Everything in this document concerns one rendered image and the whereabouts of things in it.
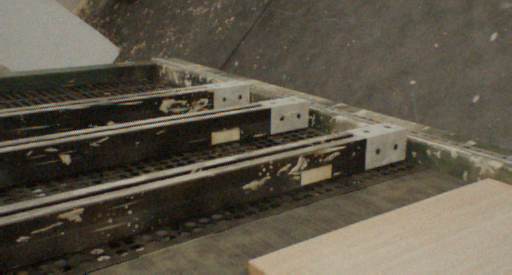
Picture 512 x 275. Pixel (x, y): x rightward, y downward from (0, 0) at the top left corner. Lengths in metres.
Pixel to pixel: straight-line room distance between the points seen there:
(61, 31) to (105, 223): 3.74
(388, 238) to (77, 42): 3.92
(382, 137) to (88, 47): 3.64
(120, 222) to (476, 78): 1.84
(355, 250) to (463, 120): 1.60
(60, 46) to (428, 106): 2.94
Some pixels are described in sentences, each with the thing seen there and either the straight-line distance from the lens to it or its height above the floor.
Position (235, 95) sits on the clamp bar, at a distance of 1.66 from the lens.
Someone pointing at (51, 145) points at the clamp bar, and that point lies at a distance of 1.17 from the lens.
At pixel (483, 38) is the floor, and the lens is 2.59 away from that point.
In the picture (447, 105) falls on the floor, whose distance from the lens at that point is 2.47.
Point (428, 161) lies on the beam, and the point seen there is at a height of 0.89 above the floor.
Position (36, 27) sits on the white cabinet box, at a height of 0.61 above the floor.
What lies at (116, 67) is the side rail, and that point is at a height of 1.04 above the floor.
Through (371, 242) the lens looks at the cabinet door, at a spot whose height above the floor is 1.20.
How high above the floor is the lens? 1.90
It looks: 39 degrees down
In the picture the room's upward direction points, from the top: 53 degrees counter-clockwise
